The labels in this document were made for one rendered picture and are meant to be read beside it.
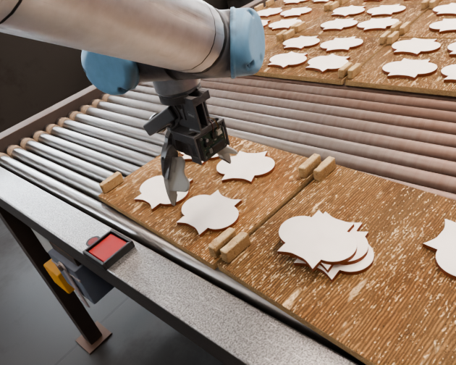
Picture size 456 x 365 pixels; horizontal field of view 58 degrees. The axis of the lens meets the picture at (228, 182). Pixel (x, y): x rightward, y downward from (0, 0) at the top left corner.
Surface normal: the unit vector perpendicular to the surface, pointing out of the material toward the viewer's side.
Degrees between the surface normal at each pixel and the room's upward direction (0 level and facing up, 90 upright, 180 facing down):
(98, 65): 90
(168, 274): 0
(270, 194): 0
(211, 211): 0
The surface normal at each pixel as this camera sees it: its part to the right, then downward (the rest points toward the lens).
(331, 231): -0.22, -0.80
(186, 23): 0.90, 0.27
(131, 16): 0.82, 0.50
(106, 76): -0.34, 0.60
